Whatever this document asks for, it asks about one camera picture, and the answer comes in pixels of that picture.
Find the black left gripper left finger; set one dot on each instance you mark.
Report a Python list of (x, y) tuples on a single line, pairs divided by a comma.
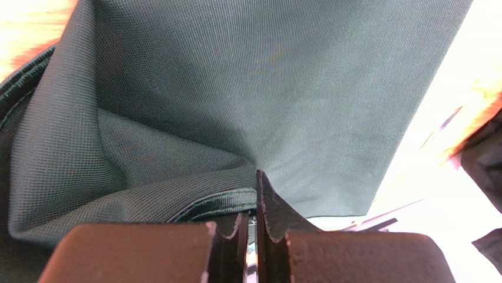
[(213, 251)]

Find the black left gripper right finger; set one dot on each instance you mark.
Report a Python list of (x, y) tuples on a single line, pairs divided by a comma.
[(291, 249)]

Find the dark green cloth napkin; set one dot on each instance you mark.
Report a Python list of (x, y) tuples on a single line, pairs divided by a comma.
[(163, 111)]

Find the black garment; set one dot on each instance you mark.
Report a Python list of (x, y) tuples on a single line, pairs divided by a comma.
[(481, 160)]

